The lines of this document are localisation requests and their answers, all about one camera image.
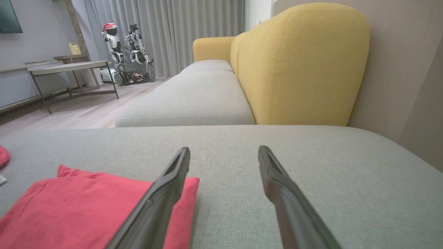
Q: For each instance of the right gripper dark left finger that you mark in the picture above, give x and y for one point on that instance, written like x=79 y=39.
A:
x=155 y=214

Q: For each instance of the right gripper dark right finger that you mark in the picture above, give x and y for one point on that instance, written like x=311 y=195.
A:
x=297 y=221

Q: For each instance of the red jersey with number print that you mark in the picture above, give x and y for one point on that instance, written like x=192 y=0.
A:
x=69 y=214

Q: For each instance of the red shorts with white stripe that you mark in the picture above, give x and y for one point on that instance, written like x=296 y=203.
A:
x=3 y=157

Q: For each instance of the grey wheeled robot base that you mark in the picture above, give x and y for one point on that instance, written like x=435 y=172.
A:
x=133 y=74

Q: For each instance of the large grey sofa seat cushion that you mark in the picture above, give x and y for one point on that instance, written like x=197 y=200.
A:
x=225 y=173

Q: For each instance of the medium grey sofa seat cushion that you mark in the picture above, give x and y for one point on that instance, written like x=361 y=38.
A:
x=190 y=100

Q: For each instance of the white bin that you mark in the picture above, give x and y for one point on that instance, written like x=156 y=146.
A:
x=106 y=75

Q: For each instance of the yellow sofa backrest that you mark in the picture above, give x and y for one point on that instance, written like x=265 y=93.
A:
x=304 y=69

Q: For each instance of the small grey sofa seat cushion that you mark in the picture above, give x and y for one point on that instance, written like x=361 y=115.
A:
x=207 y=65

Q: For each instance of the white black humanoid robot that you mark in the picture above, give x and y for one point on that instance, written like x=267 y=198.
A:
x=136 y=41

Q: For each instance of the yellow sofa armrest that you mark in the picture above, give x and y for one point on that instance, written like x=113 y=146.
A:
x=213 y=48

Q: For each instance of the humanoid robot with santa hat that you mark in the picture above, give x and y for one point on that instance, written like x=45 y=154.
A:
x=113 y=43

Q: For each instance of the wooden side table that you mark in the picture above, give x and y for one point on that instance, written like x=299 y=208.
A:
x=71 y=57

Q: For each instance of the yellow jug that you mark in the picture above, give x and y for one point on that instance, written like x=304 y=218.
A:
x=74 y=49

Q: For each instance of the grey pleated curtain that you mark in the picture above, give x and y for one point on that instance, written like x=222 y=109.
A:
x=190 y=27

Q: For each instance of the metal frame coffee table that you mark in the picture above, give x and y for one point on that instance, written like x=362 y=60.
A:
x=69 y=66

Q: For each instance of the dark wall television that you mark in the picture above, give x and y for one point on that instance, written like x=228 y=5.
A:
x=8 y=15

